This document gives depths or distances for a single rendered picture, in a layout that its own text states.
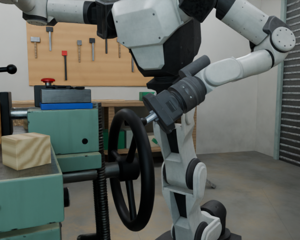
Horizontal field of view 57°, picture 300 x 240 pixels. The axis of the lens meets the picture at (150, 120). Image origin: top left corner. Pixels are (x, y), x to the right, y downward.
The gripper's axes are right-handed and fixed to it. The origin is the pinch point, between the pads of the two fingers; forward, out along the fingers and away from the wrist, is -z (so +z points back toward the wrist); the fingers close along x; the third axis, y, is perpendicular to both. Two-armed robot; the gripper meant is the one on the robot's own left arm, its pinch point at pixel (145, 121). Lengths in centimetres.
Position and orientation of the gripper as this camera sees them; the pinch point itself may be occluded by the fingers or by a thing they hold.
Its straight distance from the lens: 75.4
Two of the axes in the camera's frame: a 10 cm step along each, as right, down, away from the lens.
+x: -5.8, -8.1, 1.0
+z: 8.0, -5.4, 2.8
